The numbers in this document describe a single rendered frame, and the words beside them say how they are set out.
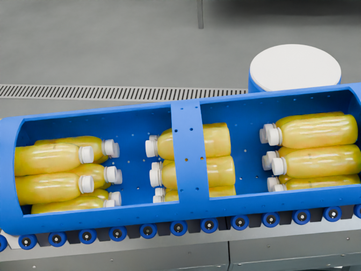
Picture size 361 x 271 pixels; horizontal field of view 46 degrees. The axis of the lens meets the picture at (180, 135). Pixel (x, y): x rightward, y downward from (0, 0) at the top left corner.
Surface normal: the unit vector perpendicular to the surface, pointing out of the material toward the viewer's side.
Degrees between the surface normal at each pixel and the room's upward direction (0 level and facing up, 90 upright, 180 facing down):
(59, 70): 0
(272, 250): 71
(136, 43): 0
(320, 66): 0
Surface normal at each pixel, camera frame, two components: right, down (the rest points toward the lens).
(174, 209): 0.05, 0.69
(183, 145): -0.05, -0.25
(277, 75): -0.08, -0.71
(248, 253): 0.02, 0.42
